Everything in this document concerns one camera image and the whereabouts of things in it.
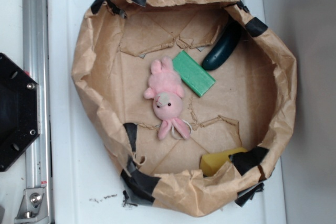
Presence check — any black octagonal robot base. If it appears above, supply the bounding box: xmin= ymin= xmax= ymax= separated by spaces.
xmin=1 ymin=53 xmax=40 ymax=172

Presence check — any green rectangular sponge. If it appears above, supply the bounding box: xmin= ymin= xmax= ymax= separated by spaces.
xmin=173 ymin=50 xmax=216 ymax=97

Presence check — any yellow sponge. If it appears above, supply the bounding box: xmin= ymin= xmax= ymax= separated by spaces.
xmin=199 ymin=147 xmax=247 ymax=177

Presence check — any pink plush bunny toy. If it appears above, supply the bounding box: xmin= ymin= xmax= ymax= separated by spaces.
xmin=143 ymin=56 xmax=190 ymax=140

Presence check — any brown paper bag bin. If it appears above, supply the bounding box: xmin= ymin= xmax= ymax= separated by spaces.
xmin=71 ymin=0 xmax=297 ymax=217

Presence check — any dark green toy cucumber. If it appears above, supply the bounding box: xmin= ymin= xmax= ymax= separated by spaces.
xmin=202 ymin=22 xmax=242 ymax=71

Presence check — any white tray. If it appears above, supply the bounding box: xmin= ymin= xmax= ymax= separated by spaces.
xmin=47 ymin=0 xmax=286 ymax=223

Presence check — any aluminium extrusion rail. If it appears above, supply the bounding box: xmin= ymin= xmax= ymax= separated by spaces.
xmin=23 ymin=0 xmax=52 ymax=189

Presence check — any metal corner bracket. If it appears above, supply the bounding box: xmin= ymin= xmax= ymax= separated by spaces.
xmin=14 ymin=187 xmax=50 ymax=223

